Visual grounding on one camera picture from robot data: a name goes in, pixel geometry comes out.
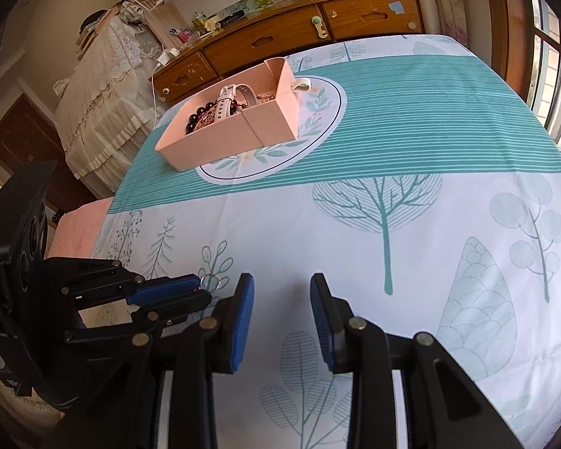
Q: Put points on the window frame with grille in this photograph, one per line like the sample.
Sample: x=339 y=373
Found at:
x=526 y=53

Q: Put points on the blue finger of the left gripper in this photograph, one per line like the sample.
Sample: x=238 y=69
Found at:
x=160 y=289
x=175 y=310

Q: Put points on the pink blanket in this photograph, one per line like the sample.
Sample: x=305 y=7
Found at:
x=76 y=233

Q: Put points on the lace covered piano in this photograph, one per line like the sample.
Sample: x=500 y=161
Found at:
x=109 y=108

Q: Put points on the tree print tablecloth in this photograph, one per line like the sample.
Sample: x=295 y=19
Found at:
x=423 y=189

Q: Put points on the pink jewelry box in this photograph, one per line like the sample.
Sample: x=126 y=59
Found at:
x=194 y=138

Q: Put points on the wooden desk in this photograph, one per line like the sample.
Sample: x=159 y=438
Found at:
x=279 y=31

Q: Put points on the pink smart watch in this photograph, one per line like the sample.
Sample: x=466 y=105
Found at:
x=233 y=99

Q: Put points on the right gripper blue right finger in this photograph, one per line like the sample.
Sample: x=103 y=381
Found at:
x=331 y=315

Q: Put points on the white charger with cable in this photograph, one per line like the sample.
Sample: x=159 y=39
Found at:
x=165 y=57

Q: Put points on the black flashlight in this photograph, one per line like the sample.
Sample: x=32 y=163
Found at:
x=237 y=15

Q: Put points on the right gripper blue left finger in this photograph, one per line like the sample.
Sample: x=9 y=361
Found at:
x=237 y=322

